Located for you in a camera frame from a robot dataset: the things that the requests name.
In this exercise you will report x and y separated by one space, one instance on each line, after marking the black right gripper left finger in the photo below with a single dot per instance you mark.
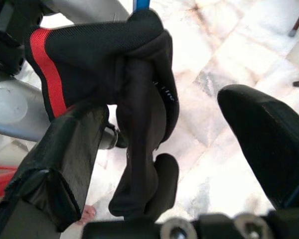
62 159

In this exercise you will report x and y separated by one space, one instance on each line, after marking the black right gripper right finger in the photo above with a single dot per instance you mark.
264 139

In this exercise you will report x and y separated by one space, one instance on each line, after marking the black garment red trim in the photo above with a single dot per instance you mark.
94 62

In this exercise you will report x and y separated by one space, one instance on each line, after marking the blue plastic hanger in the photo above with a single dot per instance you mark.
141 5

